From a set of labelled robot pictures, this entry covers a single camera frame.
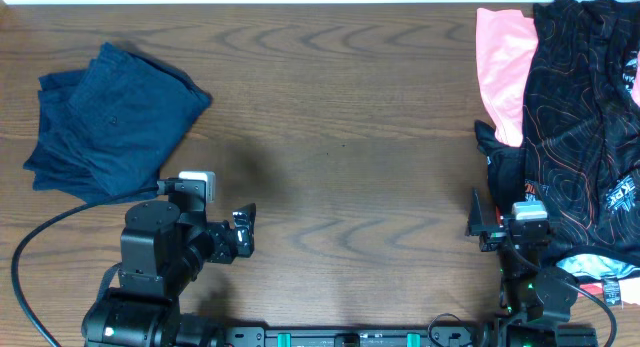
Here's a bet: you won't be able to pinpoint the navy blue shorts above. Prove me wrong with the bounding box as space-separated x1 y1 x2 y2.
40 43 212 202

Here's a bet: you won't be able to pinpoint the folded navy shorts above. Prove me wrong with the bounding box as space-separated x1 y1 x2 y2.
23 70 101 202

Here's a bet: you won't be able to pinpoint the pink garment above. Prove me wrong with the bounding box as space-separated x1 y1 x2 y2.
476 8 639 305

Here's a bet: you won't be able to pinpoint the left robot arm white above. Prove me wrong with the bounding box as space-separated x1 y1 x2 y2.
81 194 257 347

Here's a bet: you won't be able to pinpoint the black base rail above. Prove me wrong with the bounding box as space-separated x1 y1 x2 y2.
221 314 598 347

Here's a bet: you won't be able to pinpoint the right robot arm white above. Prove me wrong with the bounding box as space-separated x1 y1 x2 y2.
467 189 598 347

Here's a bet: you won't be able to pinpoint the black patterned shirt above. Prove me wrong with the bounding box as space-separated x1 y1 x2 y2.
475 0 639 268

